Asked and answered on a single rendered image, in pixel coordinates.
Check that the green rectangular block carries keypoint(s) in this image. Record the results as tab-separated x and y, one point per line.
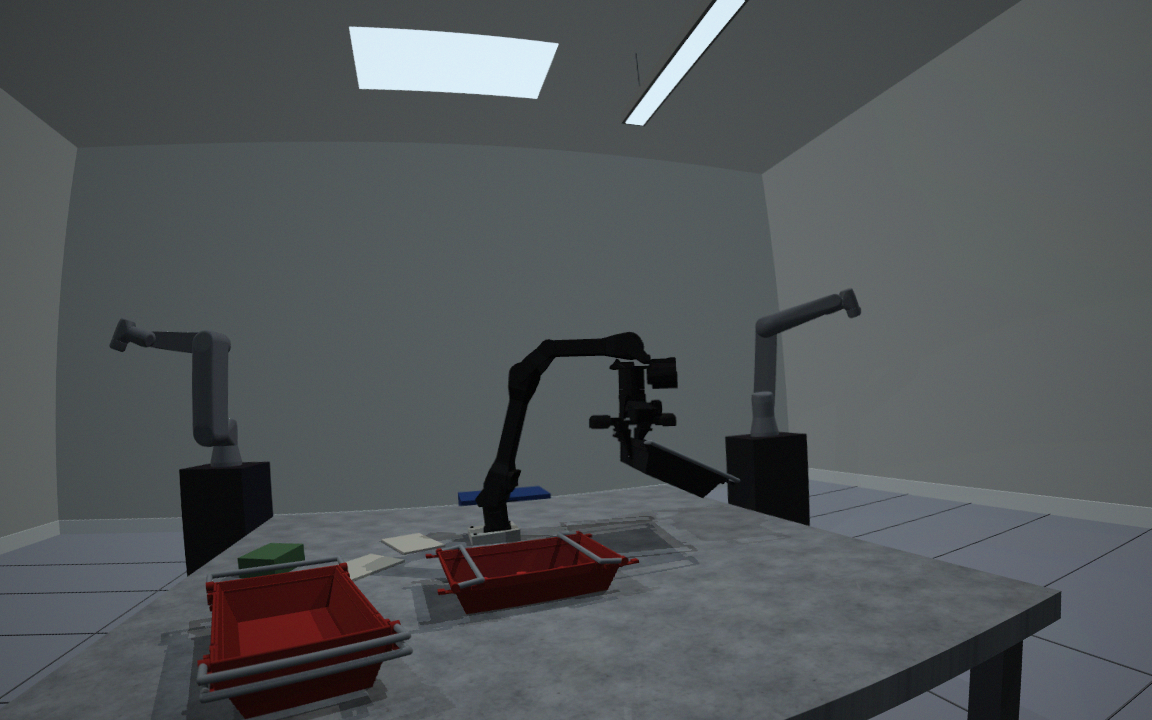
271	554

